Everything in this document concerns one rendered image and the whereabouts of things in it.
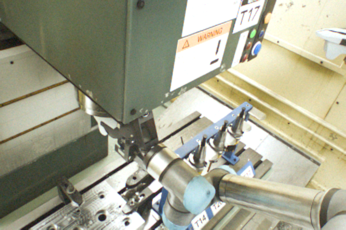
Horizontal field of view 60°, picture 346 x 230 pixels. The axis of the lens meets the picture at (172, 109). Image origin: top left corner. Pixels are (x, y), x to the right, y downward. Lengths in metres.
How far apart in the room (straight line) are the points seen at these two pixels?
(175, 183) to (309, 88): 1.06
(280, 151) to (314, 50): 0.58
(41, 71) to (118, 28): 0.78
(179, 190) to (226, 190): 0.14
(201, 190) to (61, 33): 0.41
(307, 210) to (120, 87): 0.40
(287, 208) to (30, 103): 0.95
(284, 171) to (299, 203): 1.08
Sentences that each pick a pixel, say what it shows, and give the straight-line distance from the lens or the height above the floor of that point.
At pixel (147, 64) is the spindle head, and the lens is 0.48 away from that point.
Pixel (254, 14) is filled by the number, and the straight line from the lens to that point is 0.70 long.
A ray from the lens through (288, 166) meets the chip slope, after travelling 1.73.
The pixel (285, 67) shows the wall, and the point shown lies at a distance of 1.60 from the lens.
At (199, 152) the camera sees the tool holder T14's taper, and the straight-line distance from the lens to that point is 0.97.
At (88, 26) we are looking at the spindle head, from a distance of 0.49.
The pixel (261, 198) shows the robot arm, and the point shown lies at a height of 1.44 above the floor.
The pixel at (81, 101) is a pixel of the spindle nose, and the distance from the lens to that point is 0.72.
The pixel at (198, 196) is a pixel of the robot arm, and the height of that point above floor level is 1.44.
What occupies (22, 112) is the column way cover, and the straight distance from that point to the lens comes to 1.25.
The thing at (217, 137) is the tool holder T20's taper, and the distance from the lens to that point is 1.05.
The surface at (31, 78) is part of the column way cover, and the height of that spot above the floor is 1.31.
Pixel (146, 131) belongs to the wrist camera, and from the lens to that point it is 0.70.
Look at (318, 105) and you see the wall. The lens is 1.60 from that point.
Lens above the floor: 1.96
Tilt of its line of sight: 39 degrees down
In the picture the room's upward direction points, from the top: 10 degrees clockwise
